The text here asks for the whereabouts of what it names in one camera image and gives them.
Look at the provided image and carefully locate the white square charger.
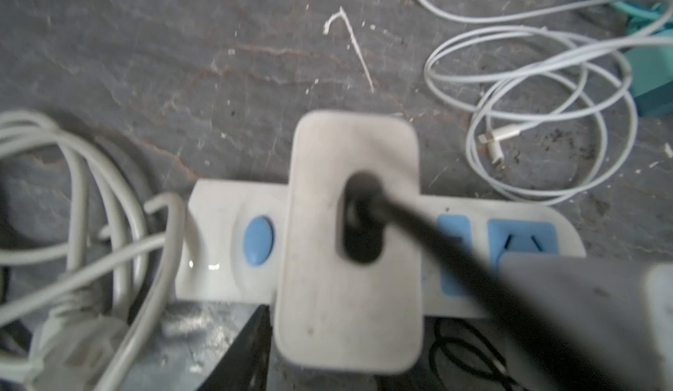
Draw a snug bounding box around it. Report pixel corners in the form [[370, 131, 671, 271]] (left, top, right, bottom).
[[273, 111, 423, 375]]

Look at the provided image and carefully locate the white charger adapter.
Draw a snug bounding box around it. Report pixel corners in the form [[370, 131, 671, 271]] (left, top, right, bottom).
[[499, 253, 672, 390]]

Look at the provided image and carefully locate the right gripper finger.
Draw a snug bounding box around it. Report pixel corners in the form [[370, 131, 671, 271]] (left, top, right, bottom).
[[198, 305, 273, 391]]

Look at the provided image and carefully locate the white blue power strip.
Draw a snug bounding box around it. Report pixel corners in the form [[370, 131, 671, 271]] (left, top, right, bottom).
[[174, 178, 587, 321]]

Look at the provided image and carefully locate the thin black cable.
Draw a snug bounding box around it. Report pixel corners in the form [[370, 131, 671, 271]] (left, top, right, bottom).
[[340, 171, 621, 391]]

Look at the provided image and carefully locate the teal charger adapter right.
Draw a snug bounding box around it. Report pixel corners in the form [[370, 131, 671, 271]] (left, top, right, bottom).
[[625, 47, 672, 117]]

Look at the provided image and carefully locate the white power strip cord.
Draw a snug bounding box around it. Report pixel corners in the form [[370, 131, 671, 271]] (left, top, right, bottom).
[[0, 108, 188, 391]]

